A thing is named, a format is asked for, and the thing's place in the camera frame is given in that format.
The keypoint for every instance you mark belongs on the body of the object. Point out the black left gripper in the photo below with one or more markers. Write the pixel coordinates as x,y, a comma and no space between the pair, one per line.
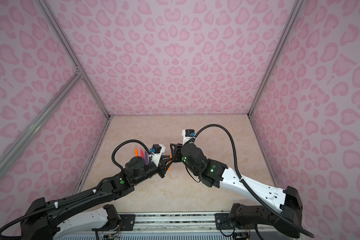
162,167

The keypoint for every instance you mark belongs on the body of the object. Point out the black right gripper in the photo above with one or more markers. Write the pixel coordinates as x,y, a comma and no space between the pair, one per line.
176,152

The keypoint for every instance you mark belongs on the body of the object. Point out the small purple pen cap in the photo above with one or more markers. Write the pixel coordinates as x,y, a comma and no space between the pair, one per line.
146,155

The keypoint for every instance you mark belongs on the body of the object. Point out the orange pen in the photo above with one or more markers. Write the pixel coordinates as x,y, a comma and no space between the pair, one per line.
169,163

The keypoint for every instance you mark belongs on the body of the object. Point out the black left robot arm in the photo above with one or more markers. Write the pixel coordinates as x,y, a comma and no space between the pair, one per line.
91,209

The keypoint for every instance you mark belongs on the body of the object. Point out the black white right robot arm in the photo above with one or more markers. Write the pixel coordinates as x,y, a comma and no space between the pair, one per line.
276,207

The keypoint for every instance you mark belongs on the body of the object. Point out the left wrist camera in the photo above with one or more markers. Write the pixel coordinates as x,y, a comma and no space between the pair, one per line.
157,151

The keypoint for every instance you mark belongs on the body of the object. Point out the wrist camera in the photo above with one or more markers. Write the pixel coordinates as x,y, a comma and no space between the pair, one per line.
189,136
157,151

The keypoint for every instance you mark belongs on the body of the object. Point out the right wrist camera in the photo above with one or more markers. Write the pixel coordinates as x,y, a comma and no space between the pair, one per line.
189,136

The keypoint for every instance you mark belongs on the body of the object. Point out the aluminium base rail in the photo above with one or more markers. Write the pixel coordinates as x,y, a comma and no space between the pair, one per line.
165,225

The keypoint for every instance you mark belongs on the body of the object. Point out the aluminium diagonal wall bar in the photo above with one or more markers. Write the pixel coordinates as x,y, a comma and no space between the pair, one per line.
12,154

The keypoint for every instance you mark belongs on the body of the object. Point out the aluminium corner post right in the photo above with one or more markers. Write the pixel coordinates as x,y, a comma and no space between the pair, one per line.
296,11

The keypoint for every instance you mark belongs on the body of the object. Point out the aluminium corner post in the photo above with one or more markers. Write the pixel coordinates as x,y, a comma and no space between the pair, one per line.
296,11
68,48

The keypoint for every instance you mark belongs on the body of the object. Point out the aluminium corner post left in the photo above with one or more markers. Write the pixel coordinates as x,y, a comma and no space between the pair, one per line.
68,48

